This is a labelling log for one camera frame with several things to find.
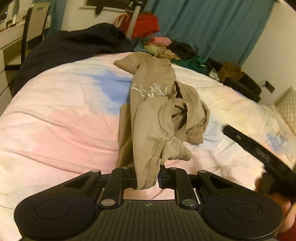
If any tan khaki t-shirt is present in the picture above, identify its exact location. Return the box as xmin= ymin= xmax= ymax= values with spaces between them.
xmin=114 ymin=52 xmax=210 ymax=190

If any black clothes pile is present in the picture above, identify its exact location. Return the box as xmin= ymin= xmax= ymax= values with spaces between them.
xmin=167 ymin=41 xmax=198 ymax=60

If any person's right hand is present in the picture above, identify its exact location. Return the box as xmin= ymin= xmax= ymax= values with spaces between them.
xmin=254 ymin=178 xmax=296 ymax=235

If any beige quilted headboard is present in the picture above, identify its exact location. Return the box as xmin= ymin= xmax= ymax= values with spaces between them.
xmin=275 ymin=87 xmax=296 ymax=136

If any pastel tie-dye bed sheet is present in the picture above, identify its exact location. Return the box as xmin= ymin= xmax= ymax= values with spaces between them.
xmin=1 ymin=53 xmax=295 ymax=240

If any black armchair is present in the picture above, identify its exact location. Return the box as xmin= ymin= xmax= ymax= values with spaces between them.
xmin=207 ymin=58 xmax=261 ymax=103

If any green garment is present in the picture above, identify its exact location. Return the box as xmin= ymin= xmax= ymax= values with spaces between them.
xmin=171 ymin=57 xmax=209 ymax=75

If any beige patterned garment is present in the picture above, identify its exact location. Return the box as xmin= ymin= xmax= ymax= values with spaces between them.
xmin=144 ymin=42 xmax=180 ymax=60

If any pink folded garment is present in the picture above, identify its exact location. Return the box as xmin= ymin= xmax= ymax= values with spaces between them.
xmin=148 ymin=36 xmax=172 ymax=47

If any black garment on bed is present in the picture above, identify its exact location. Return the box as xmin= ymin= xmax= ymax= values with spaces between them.
xmin=13 ymin=23 xmax=134 ymax=94

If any blue right curtain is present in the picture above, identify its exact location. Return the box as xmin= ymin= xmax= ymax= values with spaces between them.
xmin=144 ymin=0 xmax=275 ymax=66

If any red garment on stand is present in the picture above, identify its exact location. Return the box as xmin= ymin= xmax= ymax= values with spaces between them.
xmin=115 ymin=11 xmax=160 ymax=39

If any silver tripod stand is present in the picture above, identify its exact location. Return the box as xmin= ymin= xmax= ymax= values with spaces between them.
xmin=126 ymin=1 xmax=145 ymax=40

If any beige chair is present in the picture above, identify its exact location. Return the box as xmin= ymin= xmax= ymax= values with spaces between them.
xmin=21 ymin=2 xmax=50 ymax=64

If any black wall socket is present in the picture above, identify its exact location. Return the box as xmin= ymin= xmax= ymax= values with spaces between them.
xmin=264 ymin=81 xmax=275 ymax=93

